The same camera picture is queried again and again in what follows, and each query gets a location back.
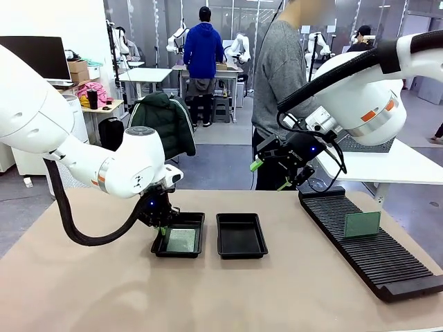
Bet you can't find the black ESD tray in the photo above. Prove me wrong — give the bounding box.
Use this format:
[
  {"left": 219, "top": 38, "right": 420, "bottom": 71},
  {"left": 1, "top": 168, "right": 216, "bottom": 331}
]
[
  {"left": 215, "top": 213, "right": 269, "bottom": 260},
  {"left": 150, "top": 212, "right": 206, "bottom": 259}
]

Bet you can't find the green circuit board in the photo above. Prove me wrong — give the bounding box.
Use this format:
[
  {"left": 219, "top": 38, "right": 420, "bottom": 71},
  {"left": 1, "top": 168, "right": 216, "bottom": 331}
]
[
  {"left": 165, "top": 228, "right": 197, "bottom": 253},
  {"left": 344, "top": 211, "right": 381, "bottom": 239}
]

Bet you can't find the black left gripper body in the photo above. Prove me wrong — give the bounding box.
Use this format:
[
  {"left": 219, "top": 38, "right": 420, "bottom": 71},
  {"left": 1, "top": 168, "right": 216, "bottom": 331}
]
[{"left": 139, "top": 188, "right": 176, "bottom": 228}]

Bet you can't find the pink jacket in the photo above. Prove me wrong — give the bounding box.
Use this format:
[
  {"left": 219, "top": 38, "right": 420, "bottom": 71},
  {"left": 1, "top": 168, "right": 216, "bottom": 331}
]
[{"left": 75, "top": 82, "right": 109, "bottom": 108}]

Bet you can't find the person in grey sweater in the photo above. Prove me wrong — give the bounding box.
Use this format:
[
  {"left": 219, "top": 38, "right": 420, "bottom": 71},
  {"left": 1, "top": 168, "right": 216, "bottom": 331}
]
[{"left": 251, "top": 0, "right": 335, "bottom": 192}]

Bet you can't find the black slotted board rack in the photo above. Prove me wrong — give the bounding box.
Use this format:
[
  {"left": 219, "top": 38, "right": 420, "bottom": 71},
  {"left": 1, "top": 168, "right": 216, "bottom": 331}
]
[{"left": 298, "top": 186, "right": 443, "bottom": 304}]

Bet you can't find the large white table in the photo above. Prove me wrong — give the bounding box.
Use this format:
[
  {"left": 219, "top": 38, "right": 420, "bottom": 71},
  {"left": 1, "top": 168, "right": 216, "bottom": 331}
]
[{"left": 316, "top": 138, "right": 443, "bottom": 205}]

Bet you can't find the seated person in grey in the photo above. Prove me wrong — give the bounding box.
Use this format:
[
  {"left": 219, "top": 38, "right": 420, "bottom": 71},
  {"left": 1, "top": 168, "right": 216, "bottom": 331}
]
[{"left": 117, "top": 26, "right": 142, "bottom": 62}]

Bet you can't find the black sleeved right arm cable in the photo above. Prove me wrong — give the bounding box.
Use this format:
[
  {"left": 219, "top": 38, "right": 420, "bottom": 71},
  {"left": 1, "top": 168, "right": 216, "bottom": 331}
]
[{"left": 276, "top": 29, "right": 443, "bottom": 114}]

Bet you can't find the grey step stool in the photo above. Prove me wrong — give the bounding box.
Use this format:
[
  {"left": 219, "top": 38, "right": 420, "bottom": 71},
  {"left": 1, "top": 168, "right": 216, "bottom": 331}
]
[{"left": 211, "top": 98, "right": 232, "bottom": 125}]

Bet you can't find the dark green puffer jacket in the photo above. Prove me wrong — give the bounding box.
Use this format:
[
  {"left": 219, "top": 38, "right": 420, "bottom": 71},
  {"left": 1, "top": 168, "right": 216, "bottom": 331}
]
[{"left": 127, "top": 91, "right": 197, "bottom": 160}]

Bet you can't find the black backpack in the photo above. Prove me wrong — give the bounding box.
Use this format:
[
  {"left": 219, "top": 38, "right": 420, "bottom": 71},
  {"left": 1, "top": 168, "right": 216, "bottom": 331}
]
[{"left": 98, "top": 117, "right": 125, "bottom": 152}]

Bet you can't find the white background desk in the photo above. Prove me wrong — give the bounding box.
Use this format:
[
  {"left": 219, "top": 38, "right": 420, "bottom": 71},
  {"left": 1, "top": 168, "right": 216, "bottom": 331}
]
[{"left": 118, "top": 68, "right": 173, "bottom": 104}]

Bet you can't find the grey metal stool seat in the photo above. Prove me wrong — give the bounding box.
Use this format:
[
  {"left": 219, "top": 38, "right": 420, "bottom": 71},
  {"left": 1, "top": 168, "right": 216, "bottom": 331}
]
[{"left": 307, "top": 176, "right": 332, "bottom": 193}]

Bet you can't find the black sleeved arm cable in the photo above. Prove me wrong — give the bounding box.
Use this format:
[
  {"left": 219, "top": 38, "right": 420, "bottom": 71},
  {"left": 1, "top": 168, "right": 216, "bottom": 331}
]
[
  {"left": 276, "top": 29, "right": 443, "bottom": 114},
  {"left": 43, "top": 158, "right": 153, "bottom": 247}
]

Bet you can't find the cardboard box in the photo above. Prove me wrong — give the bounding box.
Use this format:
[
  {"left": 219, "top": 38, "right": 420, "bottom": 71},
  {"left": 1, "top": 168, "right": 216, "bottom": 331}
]
[{"left": 67, "top": 60, "right": 91, "bottom": 84}]

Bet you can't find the black tripod pole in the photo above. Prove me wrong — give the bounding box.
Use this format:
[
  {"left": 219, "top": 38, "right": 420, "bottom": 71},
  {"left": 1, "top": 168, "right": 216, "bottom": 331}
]
[{"left": 309, "top": 33, "right": 321, "bottom": 82}]

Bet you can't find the grey mesh basket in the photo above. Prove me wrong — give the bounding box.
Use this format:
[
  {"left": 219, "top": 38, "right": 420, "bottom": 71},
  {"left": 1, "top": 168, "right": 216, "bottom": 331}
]
[{"left": 337, "top": 133, "right": 397, "bottom": 154}]

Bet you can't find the thin black camera cable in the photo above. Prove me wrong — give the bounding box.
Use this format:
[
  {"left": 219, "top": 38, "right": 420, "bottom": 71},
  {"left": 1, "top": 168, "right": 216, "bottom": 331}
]
[{"left": 276, "top": 112, "right": 348, "bottom": 193}]

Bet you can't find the white cylindrical air purifier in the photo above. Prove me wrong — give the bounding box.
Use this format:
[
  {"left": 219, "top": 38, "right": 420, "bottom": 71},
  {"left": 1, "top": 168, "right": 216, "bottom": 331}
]
[{"left": 44, "top": 93, "right": 89, "bottom": 190}]

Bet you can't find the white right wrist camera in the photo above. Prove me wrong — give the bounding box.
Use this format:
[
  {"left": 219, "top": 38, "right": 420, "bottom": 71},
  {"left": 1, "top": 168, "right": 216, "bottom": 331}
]
[{"left": 282, "top": 105, "right": 343, "bottom": 136}]

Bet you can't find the person in blue hoodie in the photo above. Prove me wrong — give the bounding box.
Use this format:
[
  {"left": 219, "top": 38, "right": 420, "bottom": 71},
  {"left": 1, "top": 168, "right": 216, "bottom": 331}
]
[{"left": 183, "top": 6, "right": 225, "bottom": 128}]

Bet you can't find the light wood side table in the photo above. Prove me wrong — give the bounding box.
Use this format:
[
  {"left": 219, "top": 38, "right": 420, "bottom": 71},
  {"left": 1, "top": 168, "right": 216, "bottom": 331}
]
[{"left": 82, "top": 100, "right": 125, "bottom": 139}]

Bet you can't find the grey background work table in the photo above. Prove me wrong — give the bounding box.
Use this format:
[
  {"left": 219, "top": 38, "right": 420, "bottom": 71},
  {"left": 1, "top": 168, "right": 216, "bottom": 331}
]
[{"left": 172, "top": 64, "right": 244, "bottom": 122}]

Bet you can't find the black sleeved left arm cable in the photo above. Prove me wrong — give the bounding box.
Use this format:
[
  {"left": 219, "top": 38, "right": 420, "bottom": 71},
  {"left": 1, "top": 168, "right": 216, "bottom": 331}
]
[{"left": 43, "top": 158, "right": 153, "bottom": 247}]

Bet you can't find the person in black with cap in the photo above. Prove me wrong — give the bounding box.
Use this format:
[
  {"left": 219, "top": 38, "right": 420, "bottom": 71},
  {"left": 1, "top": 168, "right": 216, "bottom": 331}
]
[{"left": 347, "top": 24, "right": 377, "bottom": 53}]

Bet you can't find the black computer monitor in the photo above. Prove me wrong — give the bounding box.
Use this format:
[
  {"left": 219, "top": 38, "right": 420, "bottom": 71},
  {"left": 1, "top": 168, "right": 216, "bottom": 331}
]
[{"left": 0, "top": 36, "right": 73, "bottom": 87}]

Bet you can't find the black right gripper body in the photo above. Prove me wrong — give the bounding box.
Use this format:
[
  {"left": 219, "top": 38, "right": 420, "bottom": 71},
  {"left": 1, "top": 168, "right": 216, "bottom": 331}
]
[{"left": 280, "top": 131, "right": 328, "bottom": 174}]

